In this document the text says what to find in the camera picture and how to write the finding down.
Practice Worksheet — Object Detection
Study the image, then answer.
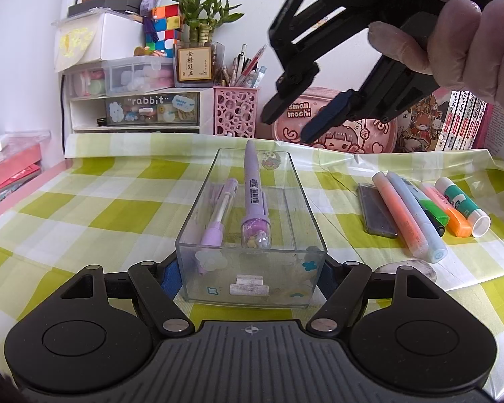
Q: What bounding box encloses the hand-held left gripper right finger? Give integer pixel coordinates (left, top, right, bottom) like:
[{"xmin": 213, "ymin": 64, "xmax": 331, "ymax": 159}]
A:
[{"xmin": 306, "ymin": 258, "xmax": 442, "ymax": 337}]

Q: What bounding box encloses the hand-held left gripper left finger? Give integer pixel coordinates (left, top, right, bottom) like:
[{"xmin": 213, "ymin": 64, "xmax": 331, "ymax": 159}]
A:
[{"xmin": 61, "ymin": 260, "xmax": 195, "ymax": 337}]

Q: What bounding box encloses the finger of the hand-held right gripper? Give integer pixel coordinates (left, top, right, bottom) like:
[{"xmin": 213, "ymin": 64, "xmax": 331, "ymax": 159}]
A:
[
  {"xmin": 300, "ymin": 59, "xmax": 445, "ymax": 143},
  {"xmin": 260, "ymin": 0, "xmax": 348, "ymax": 126}
]

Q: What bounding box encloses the dark grey case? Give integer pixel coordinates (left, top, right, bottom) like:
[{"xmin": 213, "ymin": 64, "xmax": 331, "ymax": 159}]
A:
[{"xmin": 357, "ymin": 183, "xmax": 399, "ymax": 240}]

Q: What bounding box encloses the clear plastic box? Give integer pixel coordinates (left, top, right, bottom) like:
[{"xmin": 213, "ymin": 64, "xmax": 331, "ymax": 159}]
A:
[{"xmin": 175, "ymin": 148, "xmax": 328, "ymax": 309}]

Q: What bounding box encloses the salmon pink highlighter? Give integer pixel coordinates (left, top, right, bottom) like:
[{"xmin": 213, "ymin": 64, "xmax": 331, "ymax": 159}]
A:
[{"xmin": 372, "ymin": 171, "xmax": 429, "ymax": 257}]

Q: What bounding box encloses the light blue highlighter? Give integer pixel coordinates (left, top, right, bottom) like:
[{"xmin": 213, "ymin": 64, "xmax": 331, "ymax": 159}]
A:
[{"xmin": 386, "ymin": 171, "xmax": 449, "ymax": 264}]

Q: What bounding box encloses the green highlighter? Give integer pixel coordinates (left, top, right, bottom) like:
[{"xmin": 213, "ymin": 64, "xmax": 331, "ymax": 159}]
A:
[{"xmin": 403, "ymin": 180, "xmax": 451, "ymax": 228}]

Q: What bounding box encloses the orange highlighter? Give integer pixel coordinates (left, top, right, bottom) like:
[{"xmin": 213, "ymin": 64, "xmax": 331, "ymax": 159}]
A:
[{"xmin": 418, "ymin": 182, "xmax": 473, "ymax": 238}]

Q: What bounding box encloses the white green glue stick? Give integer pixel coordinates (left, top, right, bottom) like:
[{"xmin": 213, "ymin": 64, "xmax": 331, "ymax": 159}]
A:
[{"xmin": 434, "ymin": 176, "xmax": 492, "ymax": 237}]

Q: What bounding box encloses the person's right hand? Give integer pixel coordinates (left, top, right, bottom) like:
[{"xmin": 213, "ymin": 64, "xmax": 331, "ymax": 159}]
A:
[{"xmin": 369, "ymin": 0, "xmax": 504, "ymax": 115}]

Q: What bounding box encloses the pink perforated pen holder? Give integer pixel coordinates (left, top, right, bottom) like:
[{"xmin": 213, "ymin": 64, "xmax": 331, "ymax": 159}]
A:
[{"xmin": 213, "ymin": 86, "xmax": 261, "ymax": 138}]

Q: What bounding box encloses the bunch of pens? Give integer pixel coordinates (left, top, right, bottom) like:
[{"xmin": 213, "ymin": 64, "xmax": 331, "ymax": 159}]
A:
[{"xmin": 218, "ymin": 43, "xmax": 269, "ymax": 89}]

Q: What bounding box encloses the pink cartoon pencil case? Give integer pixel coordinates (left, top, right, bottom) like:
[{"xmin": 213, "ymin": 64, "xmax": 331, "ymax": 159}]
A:
[{"xmin": 272, "ymin": 86, "xmax": 400, "ymax": 154}]

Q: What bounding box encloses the slim lilac pen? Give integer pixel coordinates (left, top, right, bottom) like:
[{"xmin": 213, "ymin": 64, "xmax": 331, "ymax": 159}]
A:
[{"xmin": 197, "ymin": 177, "xmax": 239, "ymax": 276}]

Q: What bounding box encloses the purple capsule-top pen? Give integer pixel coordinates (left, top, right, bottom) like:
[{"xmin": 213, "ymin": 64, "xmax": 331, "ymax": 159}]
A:
[{"xmin": 240, "ymin": 139, "xmax": 274, "ymax": 257}]

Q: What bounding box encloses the yellow-green checked tablecloth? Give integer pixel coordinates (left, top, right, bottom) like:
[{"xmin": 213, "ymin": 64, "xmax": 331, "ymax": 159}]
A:
[{"xmin": 0, "ymin": 132, "xmax": 504, "ymax": 387}]

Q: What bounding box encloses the white grey marbled stone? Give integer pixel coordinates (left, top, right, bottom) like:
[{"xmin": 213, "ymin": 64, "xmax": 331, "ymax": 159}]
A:
[{"xmin": 374, "ymin": 260, "xmax": 438, "ymax": 284}]

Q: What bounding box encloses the glass vase with label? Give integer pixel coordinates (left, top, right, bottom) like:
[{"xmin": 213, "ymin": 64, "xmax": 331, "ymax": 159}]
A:
[{"xmin": 173, "ymin": 41, "xmax": 226, "ymax": 89}]

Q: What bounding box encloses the green bamboo plant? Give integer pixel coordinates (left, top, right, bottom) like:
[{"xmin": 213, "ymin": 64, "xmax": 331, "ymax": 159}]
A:
[{"xmin": 170, "ymin": 0, "xmax": 244, "ymax": 47}]

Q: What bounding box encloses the colourful puzzle cube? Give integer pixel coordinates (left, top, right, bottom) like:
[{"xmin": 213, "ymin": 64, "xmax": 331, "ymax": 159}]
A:
[
  {"xmin": 146, "ymin": 29, "xmax": 182, "ymax": 57},
  {"xmin": 152, "ymin": 3, "xmax": 181, "ymax": 30}
]

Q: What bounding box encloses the small brown toy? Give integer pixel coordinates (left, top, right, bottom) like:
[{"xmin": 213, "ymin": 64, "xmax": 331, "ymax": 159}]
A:
[{"xmin": 133, "ymin": 45, "xmax": 169, "ymax": 58}]

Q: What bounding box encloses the large clear storage box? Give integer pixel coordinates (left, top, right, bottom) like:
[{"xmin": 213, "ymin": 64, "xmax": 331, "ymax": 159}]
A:
[{"xmin": 103, "ymin": 56, "xmax": 175, "ymax": 95}]

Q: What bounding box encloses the white storage box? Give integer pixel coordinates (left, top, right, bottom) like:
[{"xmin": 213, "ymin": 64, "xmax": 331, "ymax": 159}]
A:
[{"xmin": 52, "ymin": 10, "xmax": 148, "ymax": 65}]

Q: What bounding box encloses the colourful flat book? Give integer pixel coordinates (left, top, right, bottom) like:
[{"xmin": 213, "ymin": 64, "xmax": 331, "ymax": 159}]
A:
[{"xmin": 0, "ymin": 164, "xmax": 43, "ymax": 213}]

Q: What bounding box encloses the white drawer organiser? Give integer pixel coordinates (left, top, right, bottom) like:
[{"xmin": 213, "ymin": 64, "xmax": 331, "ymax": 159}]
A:
[{"xmin": 69, "ymin": 88, "xmax": 215, "ymax": 133}]

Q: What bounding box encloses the red flat box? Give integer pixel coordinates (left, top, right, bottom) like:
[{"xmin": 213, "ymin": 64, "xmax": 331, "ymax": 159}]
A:
[{"xmin": 0, "ymin": 143, "xmax": 43, "ymax": 197}]

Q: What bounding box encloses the small clear storage box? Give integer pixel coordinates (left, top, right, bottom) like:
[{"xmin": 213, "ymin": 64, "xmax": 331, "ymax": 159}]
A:
[{"xmin": 63, "ymin": 67, "xmax": 108, "ymax": 99}]

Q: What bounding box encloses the black flat box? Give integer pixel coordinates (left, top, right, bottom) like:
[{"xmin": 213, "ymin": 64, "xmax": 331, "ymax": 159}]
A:
[{"xmin": 67, "ymin": 0, "xmax": 143, "ymax": 18}]

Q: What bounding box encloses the clear plastic case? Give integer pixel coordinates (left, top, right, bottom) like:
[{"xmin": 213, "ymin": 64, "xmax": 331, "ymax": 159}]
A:
[{"xmin": 0, "ymin": 130, "xmax": 52, "ymax": 165}]

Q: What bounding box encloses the yellow printed sheet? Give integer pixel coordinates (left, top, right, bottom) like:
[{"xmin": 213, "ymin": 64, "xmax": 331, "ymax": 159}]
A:
[{"xmin": 54, "ymin": 25, "xmax": 96, "ymax": 73}]

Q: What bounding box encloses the black wall cable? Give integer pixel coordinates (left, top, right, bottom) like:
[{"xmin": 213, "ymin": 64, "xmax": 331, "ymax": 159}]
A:
[{"xmin": 60, "ymin": 0, "xmax": 89, "ymax": 152}]

